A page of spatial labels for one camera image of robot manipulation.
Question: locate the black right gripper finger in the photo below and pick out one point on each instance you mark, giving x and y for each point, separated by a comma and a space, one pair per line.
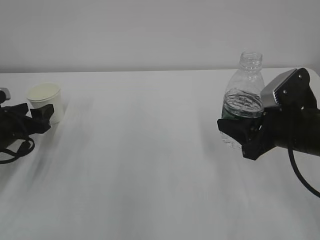
248, 133

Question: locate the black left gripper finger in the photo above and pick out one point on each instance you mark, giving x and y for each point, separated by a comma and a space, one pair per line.
19, 110
40, 119

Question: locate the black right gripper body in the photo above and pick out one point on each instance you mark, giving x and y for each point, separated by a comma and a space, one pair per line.
292, 127

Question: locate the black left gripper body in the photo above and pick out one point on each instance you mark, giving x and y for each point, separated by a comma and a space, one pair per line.
12, 128

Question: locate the white paper cup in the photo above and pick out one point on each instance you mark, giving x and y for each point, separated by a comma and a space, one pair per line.
44, 94

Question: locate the clear green-label water bottle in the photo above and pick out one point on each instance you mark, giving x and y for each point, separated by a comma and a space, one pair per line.
242, 96

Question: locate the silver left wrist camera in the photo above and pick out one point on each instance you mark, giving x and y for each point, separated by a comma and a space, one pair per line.
4, 94

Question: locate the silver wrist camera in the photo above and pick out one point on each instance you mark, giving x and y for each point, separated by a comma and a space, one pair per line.
287, 89
4, 94

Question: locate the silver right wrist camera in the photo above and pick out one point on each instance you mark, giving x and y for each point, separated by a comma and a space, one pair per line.
287, 89

